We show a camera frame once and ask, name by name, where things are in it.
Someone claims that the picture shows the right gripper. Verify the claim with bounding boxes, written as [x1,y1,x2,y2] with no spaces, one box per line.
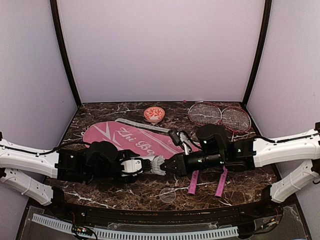
[160,150,226,177]

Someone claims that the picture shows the white shuttlecock tube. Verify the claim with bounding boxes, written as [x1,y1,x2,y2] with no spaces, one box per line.
[136,158,153,174]

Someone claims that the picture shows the clear plastic tube lid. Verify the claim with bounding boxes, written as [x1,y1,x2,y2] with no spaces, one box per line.
[159,187,177,203]

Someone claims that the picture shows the shuttlecock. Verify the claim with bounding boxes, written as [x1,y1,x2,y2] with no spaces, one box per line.
[150,155,166,176]

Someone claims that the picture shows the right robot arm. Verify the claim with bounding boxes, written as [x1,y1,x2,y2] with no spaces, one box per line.
[160,124,320,217]

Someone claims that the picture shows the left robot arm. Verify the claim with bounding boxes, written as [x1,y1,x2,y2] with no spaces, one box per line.
[0,138,144,218]

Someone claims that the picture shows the left red badminton racket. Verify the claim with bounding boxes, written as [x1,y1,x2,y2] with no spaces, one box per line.
[188,102,222,195]

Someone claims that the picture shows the red badminton racket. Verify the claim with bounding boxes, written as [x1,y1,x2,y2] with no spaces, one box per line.
[188,102,222,195]
[214,106,252,199]

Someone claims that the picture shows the right red badminton racket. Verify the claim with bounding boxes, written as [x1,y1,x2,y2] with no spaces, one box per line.
[214,106,252,199]

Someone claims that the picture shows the pink racket bag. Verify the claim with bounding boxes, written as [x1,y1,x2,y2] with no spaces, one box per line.
[82,118,203,162]

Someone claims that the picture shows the red white patterned bowl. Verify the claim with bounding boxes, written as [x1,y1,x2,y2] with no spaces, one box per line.
[143,106,165,123]

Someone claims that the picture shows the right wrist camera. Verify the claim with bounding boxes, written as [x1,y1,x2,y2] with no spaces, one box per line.
[168,129,197,155]

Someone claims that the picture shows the white cable tray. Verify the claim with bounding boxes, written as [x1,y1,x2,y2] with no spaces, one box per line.
[31,213,239,240]

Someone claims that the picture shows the left black frame post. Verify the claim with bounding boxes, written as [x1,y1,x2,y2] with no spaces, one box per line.
[49,0,82,108]

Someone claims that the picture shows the black frame post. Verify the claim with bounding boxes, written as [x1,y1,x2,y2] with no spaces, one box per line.
[49,0,82,108]
[241,0,272,109]

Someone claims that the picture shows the right black frame post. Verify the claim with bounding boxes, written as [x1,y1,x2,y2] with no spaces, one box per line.
[241,0,272,109]

